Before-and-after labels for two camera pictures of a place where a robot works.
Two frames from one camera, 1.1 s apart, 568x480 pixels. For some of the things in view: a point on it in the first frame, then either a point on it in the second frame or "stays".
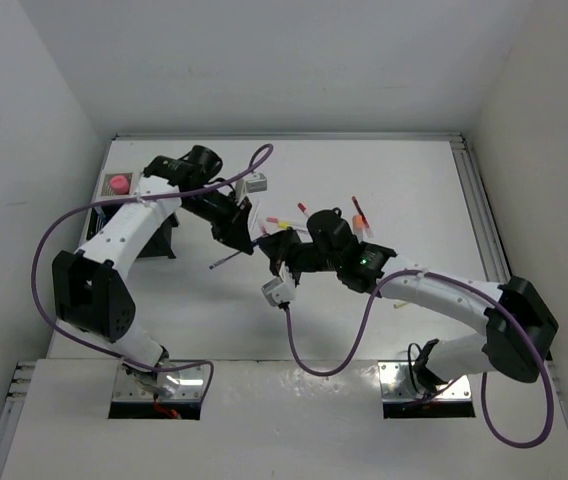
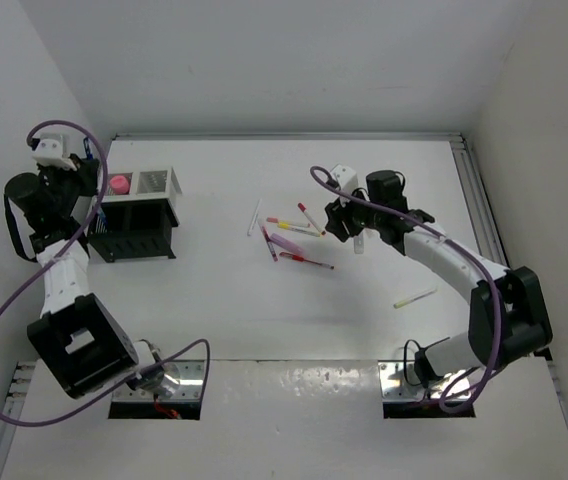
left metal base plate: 132,388 stays
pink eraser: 119,184 stays
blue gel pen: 223,260 → 87,149
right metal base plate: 397,382 stays
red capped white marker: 303,208 stays
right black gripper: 277,247 → 338,219
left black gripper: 231,230 → 84,176
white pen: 255,216 stays
